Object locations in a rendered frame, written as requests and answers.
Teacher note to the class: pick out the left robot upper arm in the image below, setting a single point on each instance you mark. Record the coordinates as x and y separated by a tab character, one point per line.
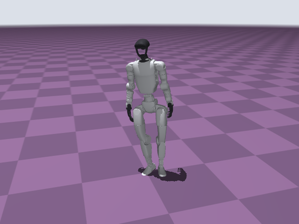
161	67

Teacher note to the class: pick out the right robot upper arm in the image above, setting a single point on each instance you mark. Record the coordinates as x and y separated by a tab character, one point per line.
130	75

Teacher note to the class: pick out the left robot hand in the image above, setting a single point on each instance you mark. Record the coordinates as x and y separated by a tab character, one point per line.
171	110

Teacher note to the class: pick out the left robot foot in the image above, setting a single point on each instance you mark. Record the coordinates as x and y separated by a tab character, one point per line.
161	171

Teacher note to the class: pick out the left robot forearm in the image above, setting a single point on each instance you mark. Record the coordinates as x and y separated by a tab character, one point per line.
167	94

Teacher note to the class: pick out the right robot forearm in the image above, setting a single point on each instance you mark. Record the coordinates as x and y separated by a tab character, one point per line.
129	98

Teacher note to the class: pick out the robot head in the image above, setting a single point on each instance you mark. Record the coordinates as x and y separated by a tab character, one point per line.
142	44

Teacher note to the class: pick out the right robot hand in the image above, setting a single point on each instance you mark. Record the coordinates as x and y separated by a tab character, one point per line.
129	112

